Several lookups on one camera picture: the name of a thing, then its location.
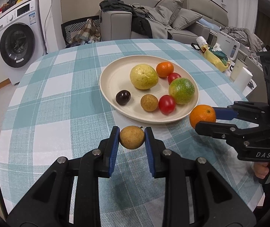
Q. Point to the yellow plastic bag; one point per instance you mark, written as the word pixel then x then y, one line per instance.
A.
pixel 218 59

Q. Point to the red cherry tomato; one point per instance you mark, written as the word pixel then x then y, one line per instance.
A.
pixel 167 104
pixel 172 77

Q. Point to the person's right hand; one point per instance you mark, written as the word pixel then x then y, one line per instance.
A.
pixel 261 169

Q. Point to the teal plaid tablecloth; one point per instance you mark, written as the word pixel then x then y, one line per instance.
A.
pixel 58 110

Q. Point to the white snack bottle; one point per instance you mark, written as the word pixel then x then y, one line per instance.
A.
pixel 202 43

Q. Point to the black clothes pile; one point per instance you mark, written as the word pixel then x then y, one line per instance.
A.
pixel 119 21

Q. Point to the plaid cloth on chair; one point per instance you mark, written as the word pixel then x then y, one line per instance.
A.
pixel 87 35

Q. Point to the grey cushion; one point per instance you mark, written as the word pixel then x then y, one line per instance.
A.
pixel 185 18
pixel 169 9

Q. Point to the yellow-green passion fruit large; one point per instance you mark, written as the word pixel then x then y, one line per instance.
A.
pixel 143 77

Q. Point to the grey cushion back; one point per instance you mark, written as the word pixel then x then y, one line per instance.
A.
pixel 169 9

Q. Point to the orange mandarin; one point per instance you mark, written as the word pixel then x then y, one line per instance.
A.
pixel 202 113
pixel 164 69

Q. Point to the orange mandarin on plate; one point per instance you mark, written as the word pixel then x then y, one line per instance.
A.
pixel 164 69

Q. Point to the white washing machine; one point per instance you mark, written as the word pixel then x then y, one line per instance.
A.
pixel 21 40

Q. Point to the black mesh chair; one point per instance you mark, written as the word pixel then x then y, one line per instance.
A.
pixel 69 28

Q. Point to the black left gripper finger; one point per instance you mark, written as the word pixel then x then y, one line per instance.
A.
pixel 235 137

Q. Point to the grey sofa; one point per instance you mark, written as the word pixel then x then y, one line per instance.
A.
pixel 215 18

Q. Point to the grey cushion front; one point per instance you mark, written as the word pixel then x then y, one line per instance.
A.
pixel 185 18

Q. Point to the white heater appliance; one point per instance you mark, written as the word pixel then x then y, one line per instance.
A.
pixel 228 45

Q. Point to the grey crumpled blanket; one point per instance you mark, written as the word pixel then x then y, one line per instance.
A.
pixel 245 37

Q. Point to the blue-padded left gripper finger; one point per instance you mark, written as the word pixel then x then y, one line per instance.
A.
pixel 255 112

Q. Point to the dark purple plum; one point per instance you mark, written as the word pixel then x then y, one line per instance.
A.
pixel 123 97

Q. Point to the white paper roll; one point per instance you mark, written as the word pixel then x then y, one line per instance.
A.
pixel 243 78

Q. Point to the tan longan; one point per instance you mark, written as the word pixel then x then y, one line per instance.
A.
pixel 132 137
pixel 149 103

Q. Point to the white cup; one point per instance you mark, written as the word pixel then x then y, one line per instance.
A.
pixel 236 68

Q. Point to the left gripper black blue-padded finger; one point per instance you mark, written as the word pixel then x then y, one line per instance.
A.
pixel 195 193
pixel 67 194

